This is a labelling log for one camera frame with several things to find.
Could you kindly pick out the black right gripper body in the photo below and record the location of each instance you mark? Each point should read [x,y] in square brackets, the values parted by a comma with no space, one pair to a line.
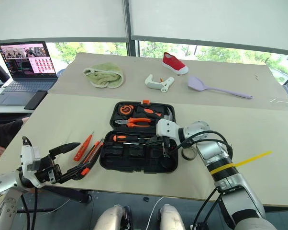
[170,143]

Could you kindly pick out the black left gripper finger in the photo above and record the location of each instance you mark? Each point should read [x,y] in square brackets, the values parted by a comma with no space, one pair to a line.
[71,174]
[65,147]

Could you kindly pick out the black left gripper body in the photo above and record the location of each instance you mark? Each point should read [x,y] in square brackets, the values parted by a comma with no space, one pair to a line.
[47,169]

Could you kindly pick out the dark sleeved person forearm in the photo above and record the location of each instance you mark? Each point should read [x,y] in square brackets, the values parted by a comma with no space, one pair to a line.
[5,134]

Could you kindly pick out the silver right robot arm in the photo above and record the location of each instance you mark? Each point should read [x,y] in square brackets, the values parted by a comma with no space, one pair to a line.
[239,198]

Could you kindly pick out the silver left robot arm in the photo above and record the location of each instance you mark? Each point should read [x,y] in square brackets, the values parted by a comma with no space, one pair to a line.
[0,183]

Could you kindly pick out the black plastic tool case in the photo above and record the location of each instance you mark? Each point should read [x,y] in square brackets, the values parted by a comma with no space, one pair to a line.
[139,160]

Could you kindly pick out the orange tester pen screwdriver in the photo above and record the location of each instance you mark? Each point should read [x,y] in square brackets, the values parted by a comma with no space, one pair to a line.
[83,148]

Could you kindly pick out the black table support bar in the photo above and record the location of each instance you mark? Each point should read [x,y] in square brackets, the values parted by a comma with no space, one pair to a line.
[69,192]

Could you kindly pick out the black electrical tape roll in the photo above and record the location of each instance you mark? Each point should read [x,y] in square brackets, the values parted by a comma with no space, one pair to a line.
[190,156]

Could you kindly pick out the black orange claw hammer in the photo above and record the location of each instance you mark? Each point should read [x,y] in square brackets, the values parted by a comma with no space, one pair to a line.
[150,112]

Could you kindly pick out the orange black utility knife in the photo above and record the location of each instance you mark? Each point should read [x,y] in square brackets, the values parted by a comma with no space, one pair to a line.
[93,152]

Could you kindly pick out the orange black screwdriver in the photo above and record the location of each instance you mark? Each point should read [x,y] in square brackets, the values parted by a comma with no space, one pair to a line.
[121,138]

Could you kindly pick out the black orange tape measure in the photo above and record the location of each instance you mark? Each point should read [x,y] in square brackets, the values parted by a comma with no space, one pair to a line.
[126,109]

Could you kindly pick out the black smartphone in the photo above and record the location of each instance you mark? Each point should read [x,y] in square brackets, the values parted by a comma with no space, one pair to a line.
[36,99]

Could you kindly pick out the white glue gun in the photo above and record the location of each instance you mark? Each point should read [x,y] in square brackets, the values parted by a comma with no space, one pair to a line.
[156,84]

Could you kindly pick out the beige rounded robot leg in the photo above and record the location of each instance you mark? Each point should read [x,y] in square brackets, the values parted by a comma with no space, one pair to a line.
[110,219]
[171,218]

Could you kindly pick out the purple silicone spatula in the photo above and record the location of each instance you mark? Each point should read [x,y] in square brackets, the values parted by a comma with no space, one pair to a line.
[196,83]

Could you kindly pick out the brown paper table sheet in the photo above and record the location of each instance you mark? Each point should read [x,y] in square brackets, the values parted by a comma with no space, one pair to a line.
[134,72]

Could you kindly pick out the red child shoe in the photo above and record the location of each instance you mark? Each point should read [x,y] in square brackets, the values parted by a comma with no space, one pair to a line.
[173,63]

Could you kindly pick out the green folded towel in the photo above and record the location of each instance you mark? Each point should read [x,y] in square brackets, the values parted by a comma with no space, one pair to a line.
[105,76]

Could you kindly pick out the open grey laptop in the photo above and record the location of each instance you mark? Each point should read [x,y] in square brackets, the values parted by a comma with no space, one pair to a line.
[26,60]

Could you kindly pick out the white roller blind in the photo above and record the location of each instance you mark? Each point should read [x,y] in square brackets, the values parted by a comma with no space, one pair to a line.
[58,19]
[213,21]

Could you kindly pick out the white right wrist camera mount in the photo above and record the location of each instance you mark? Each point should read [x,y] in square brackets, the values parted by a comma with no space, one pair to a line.
[168,129]

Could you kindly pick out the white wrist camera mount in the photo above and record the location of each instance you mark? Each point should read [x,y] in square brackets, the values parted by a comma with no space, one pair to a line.
[26,159]
[168,129]

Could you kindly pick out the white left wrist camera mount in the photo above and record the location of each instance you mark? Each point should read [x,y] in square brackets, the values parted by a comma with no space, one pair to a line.
[26,159]

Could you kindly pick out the grey window frame post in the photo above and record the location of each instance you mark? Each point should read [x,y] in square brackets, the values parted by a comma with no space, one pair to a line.
[130,28]

